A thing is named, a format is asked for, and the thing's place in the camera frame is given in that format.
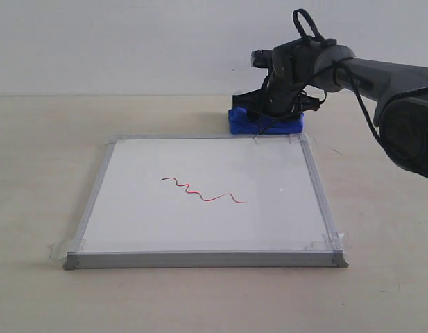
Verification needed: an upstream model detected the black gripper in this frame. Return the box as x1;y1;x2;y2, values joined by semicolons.
232;69;320;119

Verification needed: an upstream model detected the blue cloth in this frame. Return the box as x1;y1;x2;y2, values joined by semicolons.
228;107;304;135

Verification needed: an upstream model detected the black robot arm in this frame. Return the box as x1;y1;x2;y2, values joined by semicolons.
229;37;428;178

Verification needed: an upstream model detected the clear tape far right corner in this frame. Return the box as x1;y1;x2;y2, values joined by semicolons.
252;135;309;145

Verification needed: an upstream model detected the clear tape corner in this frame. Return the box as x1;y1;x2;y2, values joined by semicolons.
252;135;309;145
48;239;85;260
304;232;349;253
105;135;128;145

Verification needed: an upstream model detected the clear tape near right corner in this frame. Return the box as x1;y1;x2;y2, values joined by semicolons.
304;232;349;253

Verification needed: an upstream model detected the clear tape far left corner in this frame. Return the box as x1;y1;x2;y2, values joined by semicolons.
105;135;128;145

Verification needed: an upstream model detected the clear tape near left corner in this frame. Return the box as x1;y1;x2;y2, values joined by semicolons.
48;239;85;260

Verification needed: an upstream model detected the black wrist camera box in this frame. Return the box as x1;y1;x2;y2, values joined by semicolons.
250;49;273;69

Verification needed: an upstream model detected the white board with grey frame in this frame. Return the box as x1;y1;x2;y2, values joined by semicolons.
64;135;348;270

